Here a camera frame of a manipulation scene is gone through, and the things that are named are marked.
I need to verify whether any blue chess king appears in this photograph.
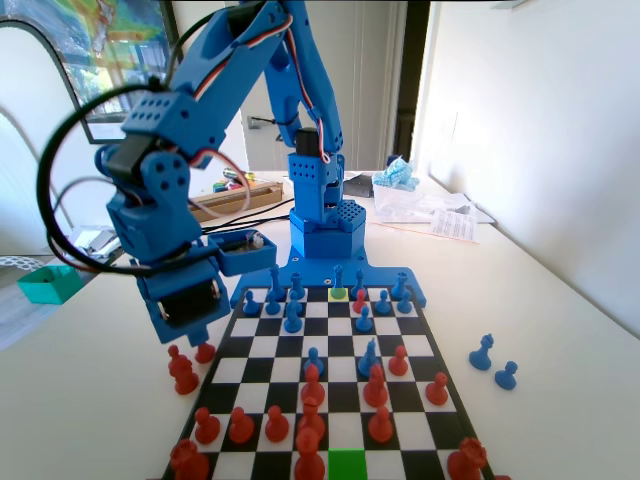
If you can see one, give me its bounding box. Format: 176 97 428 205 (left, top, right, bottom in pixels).
266 260 283 302

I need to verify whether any red bishop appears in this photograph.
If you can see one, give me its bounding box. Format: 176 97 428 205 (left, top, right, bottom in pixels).
300 363 327 414
297 396 327 441

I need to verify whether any red piece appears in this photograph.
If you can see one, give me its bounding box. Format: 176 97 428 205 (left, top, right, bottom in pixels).
293 427 327 480

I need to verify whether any blue chess knight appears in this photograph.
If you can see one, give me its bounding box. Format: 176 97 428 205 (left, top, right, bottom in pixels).
468 332 497 373
356 337 380 380

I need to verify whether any grey white paper pile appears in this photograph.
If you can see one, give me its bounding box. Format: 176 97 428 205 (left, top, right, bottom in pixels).
60 223 121 261

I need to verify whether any teal green bin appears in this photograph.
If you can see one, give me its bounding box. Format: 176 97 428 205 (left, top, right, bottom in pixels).
16 264 84 306

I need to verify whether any coloured marker set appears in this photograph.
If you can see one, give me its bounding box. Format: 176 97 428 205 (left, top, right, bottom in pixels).
211 179 254 195

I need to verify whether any white perforated object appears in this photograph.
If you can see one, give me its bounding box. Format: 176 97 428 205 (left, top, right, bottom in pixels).
0 253 32 274

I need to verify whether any black white chessboard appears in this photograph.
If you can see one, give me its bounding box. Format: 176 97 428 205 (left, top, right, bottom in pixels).
162 284 496 480

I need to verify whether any yellow green marker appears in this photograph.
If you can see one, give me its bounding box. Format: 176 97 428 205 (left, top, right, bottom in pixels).
222 166 258 184

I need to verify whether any long cardboard box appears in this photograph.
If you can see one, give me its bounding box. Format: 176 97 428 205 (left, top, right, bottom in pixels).
189 180 285 224

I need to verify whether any dark grey box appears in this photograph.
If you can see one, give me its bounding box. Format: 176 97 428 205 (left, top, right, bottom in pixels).
344 173 377 199

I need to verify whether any thin orange strip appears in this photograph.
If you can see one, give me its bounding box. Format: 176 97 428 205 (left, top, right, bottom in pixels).
371 222 437 236

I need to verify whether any black framed poster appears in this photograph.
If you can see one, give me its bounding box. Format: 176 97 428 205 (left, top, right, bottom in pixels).
0 0 204 146

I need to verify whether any clear plastic bag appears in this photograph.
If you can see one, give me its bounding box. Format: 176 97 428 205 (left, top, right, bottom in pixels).
373 184 474 225

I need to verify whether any blue patterned bag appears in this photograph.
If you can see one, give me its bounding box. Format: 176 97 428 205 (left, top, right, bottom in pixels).
372 153 422 194

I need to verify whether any white arched panel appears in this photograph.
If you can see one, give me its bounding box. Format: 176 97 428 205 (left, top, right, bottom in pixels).
0 18 94 251

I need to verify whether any printed paper sheet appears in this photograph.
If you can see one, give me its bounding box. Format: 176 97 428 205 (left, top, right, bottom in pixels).
428 207 482 246

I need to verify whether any white paper sheet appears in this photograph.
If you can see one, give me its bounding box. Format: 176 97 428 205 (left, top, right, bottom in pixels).
449 192 497 225

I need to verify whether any blue arm base plate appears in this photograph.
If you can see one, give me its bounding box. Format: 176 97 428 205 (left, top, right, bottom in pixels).
228 244 429 309

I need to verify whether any blue wrist camera box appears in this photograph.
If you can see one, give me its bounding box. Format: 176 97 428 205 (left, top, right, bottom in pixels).
208 228 279 278

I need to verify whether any red white black servo wire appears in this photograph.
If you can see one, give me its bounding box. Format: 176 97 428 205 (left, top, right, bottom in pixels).
287 12 335 165
191 148 252 220

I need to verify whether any black cable bundle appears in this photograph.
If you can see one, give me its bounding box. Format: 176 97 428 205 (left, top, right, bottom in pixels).
199 197 301 236

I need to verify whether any black camera cable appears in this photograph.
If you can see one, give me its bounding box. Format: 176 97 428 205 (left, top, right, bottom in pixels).
35 7 224 277

